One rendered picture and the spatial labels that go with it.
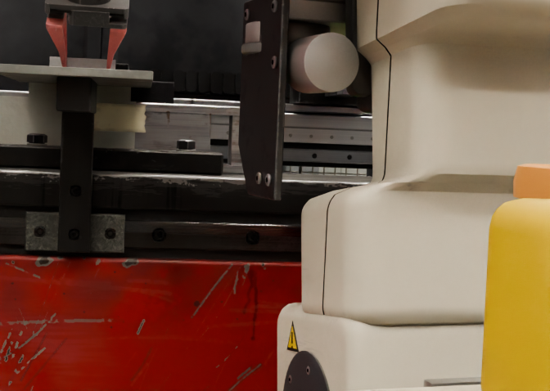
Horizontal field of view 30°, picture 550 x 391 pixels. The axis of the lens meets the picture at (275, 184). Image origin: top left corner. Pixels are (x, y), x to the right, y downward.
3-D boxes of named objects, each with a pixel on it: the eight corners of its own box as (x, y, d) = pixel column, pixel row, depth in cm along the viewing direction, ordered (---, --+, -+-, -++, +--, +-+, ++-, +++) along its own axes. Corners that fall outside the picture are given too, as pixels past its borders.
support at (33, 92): (28, 96, 142) (29, 74, 142) (29, 96, 143) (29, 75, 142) (130, 101, 144) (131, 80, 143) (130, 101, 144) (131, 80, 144)
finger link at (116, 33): (71, 58, 136) (72, -9, 132) (125, 61, 137) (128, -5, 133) (67, 79, 131) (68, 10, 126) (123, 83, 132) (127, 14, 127)
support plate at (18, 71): (-9, 72, 115) (-8, 63, 115) (19, 82, 141) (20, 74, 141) (153, 79, 118) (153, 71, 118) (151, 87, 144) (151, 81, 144)
